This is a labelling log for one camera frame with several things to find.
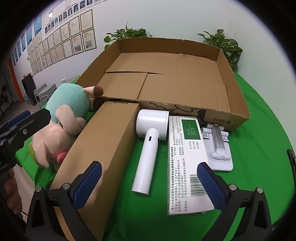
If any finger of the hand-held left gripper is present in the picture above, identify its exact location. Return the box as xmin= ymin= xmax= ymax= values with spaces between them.
xmin=0 ymin=108 xmax=52 ymax=149
xmin=0 ymin=110 xmax=32 ymax=135

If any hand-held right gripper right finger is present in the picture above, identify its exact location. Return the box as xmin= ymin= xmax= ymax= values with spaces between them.
xmin=196 ymin=162 xmax=273 ymax=241

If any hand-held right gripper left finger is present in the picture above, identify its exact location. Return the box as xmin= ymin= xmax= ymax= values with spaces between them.
xmin=26 ymin=161 xmax=109 ymax=241

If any white green-label medicine box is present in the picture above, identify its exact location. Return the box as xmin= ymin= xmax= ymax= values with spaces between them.
xmin=167 ymin=116 xmax=215 ymax=216

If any large cardboard box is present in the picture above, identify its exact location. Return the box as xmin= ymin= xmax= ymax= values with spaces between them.
xmin=76 ymin=37 xmax=251 ymax=132

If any person's left hand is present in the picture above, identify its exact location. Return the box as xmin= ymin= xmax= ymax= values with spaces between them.
xmin=3 ymin=170 xmax=25 ymax=215

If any white folding phone stand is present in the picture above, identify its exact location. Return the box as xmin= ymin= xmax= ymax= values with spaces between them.
xmin=200 ymin=123 xmax=233 ymax=172

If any grey office printer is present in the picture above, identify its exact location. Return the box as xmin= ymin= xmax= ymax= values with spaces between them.
xmin=33 ymin=83 xmax=57 ymax=103

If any black cabinet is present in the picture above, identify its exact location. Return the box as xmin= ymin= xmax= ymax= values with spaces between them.
xmin=21 ymin=75 xmax=37 ymax=106

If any long brown cardboard carton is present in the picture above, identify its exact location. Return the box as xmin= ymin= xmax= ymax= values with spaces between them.
xmin=50 ymin=101 xmax=140 ymax=241

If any plush toy with teal hat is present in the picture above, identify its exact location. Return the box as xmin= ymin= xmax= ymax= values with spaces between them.
xmin=29 ymin=83 xmax=104 ymax=169

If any green tablecloth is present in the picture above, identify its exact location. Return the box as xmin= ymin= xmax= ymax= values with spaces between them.
xmin=15 ymin=72 xmax=295 ymax=241

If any white handheld lint remover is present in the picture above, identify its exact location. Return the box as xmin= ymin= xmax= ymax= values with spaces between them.
xmin=131 ymin=109 xmax=170 ymax=195

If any black device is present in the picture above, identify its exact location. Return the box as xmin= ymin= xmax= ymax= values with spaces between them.
xmin=287 ymin=149 xmax=296 ymax=172

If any green potted plant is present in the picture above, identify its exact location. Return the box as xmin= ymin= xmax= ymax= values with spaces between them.
xmin=200 ymin=29 xmax=243 ymax=72
xmin=104 ymin=22 xmax=153 ymax=49

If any orange door frame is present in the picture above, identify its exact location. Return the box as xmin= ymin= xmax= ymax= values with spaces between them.
xmin=8 ymin=58 xmax=25 ymax=102

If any wall of framed certificates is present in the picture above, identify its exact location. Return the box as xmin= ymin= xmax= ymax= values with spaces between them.
xmin=26 ymin=9 xmax=96 ymax=76

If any row of blue wall posters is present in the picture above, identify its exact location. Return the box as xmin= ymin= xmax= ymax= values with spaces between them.
xmin=11 ymin=11 xmax=43 ymax=65

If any row of wall portrait photos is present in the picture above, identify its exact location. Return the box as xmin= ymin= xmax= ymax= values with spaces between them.
xmin=44 ymin=0 xmax=100 ymax=34

